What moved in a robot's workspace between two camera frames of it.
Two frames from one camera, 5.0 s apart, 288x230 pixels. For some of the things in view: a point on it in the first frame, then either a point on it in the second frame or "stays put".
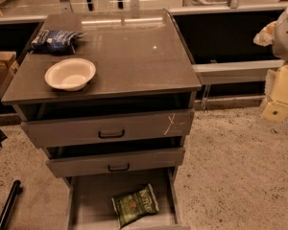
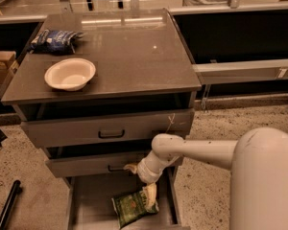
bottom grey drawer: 89,204 stays put
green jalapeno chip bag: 134,205 stays put
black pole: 15,191 stays put
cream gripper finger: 265,37 → 132,168
